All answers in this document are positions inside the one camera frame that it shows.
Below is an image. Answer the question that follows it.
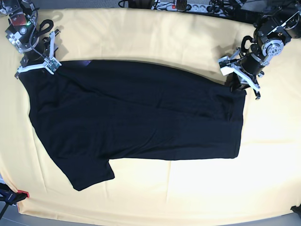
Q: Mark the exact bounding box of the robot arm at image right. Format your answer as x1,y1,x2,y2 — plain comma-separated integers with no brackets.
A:
230,3,301,99

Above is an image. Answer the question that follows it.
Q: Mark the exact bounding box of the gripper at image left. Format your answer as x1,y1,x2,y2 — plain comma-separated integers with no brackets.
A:
15,29,60,79

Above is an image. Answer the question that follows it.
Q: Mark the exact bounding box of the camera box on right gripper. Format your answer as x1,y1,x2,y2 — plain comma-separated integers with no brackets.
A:
45,57,62,74

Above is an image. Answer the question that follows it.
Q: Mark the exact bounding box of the white power strip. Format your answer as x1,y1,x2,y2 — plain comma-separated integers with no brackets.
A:
151,0,223,15

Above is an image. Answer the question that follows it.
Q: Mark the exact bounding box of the black clamp at right edge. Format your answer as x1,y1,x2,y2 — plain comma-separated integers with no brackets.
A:
291,205,301,216

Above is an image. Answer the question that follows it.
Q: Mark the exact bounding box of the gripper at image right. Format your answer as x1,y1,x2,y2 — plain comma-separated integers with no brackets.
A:
229,47,264,100

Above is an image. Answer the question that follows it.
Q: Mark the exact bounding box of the yellow table cloth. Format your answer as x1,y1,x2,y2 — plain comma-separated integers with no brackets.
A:
0,8,301,226

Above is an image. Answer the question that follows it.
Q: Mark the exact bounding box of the tangle of black cables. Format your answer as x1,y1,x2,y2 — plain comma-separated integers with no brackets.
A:
206,0,247,15

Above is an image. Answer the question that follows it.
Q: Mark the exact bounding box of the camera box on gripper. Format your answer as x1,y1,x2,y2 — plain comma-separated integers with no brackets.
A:
218,56,237,76
45,57,62,74

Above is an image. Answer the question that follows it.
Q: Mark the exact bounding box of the black T-shirt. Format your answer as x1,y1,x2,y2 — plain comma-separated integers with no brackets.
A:
19,60,246,191

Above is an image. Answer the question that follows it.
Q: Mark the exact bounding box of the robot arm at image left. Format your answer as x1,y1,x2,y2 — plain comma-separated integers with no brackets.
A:
0,0,62,78

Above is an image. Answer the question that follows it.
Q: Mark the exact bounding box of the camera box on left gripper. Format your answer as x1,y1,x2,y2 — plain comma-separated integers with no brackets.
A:
218,56,237,76

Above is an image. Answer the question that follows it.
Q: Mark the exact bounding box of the black and red clamp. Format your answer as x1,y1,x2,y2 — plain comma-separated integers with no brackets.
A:
0,183,30,217

